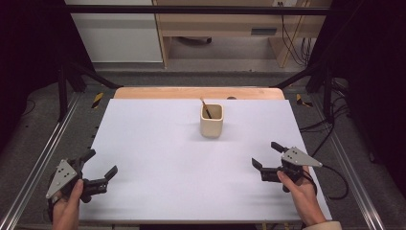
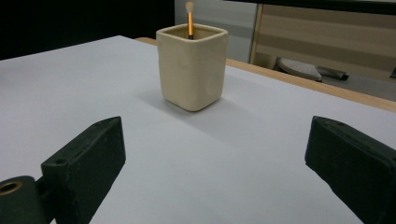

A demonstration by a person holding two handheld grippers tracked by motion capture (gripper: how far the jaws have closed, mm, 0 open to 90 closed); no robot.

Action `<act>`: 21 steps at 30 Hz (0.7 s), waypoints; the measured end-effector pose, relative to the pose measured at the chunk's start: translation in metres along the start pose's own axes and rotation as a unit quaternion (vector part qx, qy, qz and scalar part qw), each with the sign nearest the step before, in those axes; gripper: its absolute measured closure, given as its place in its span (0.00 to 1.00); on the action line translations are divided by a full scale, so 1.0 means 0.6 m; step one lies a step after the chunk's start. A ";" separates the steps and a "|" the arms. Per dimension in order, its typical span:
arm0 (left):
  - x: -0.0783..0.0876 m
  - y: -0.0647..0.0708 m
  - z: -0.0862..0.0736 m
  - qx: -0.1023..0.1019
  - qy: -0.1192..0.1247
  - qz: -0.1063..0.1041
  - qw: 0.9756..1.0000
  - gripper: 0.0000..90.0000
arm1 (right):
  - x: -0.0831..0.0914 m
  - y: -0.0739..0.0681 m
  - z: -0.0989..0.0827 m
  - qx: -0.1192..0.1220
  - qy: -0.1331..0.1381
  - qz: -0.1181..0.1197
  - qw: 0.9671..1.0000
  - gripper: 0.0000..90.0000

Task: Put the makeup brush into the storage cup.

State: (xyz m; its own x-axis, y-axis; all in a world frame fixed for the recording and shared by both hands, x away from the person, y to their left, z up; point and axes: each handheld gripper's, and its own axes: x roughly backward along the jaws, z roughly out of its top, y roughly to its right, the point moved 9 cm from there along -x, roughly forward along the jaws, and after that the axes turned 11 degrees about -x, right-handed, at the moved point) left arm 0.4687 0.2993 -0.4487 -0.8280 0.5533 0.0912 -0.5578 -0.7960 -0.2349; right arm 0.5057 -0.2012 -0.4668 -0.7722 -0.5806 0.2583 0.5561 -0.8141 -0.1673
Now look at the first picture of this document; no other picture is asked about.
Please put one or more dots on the beige square cup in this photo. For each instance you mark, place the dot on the beige square cup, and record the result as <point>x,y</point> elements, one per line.
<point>211,126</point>

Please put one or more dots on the black brush with beige tip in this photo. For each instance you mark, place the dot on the black brush with beige tip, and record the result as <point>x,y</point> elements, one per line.
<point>206,110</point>

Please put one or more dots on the yellow black floor tape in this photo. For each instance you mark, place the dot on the yellow black floor tape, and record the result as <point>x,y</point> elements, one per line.
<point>299,99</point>
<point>97,100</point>

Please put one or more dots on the white cabinet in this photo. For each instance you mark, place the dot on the white cabinet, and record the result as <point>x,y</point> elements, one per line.
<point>118,35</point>

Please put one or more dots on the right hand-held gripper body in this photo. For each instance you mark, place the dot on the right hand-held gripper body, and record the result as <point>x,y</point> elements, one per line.
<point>297,157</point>

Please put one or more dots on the beige sleeve cuff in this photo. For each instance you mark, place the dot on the beige sleeve cuff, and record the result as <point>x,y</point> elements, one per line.
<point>322,226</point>

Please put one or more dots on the black frame stand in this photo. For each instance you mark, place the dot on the black frame stand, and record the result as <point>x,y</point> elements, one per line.
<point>63,92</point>
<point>327,92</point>

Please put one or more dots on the black horizontal frame bar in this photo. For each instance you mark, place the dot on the black horizontal frame bar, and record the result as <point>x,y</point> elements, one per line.
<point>191,9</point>

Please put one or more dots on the person's left hand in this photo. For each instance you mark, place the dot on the person's left hand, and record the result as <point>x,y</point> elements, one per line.
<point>66,207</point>

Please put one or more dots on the metal floor rail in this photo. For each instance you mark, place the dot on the metal floor rail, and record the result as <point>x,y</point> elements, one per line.
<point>35,166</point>
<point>351,172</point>

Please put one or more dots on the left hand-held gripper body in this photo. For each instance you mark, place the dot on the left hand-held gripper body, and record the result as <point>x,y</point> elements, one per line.
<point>63,177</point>

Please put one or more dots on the person's right hand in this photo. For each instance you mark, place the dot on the person's right hand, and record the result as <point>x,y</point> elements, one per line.
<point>300,191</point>

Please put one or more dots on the light wooden desk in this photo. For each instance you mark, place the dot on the light wooden desk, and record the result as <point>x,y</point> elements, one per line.
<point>220,24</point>

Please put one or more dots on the white table mat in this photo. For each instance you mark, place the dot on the white table mat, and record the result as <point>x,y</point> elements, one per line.
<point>166,166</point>

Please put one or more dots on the dark curtain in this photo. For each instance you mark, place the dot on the dark curtain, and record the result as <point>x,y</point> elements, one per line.
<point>28,57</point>
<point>376,80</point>

